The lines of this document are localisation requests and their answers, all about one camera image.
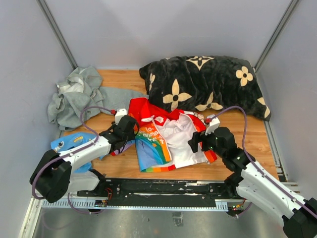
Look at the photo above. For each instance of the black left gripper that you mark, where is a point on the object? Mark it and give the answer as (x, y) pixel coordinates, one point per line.
(131, 136)

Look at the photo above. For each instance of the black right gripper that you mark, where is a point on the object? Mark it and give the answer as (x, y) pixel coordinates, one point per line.
(198, 137)

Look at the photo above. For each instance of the rainbow white zip jacket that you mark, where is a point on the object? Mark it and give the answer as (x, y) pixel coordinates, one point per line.
(162, 139)

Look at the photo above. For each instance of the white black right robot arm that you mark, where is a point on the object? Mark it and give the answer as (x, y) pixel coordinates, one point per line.
(249, 180)

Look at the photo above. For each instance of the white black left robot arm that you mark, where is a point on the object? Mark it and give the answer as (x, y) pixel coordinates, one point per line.
(55, 175)

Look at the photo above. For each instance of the grey zip hoodie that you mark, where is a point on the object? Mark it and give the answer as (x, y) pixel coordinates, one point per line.
(81, 89)

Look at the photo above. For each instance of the black floral plush pillow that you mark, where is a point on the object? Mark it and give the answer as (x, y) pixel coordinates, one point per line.
(198, 83)

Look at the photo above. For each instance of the blue cartoon print garment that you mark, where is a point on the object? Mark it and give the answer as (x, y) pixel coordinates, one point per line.
(72, 141)

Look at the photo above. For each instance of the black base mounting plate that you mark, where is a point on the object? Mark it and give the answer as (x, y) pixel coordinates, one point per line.
(164, 193)

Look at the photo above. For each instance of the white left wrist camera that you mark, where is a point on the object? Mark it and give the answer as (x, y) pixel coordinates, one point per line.
(118, 114)

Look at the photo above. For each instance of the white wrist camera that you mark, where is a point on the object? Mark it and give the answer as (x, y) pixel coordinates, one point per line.
(118, 114)
(212, 123)

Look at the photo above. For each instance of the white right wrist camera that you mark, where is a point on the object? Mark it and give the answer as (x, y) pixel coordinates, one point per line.
(212, 123)

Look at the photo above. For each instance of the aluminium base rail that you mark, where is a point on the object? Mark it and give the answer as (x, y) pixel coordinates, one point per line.
(95, 205)

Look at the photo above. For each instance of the left grey metal frame post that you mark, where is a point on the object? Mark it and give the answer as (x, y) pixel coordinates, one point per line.
(57, 32)

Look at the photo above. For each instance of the grey metal frame post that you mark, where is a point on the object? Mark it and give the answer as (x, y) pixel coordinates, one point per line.
(57, 32)
(293, 4)

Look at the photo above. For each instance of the right grey metal frame post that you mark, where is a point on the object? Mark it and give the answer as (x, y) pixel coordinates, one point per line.
(293, 4)

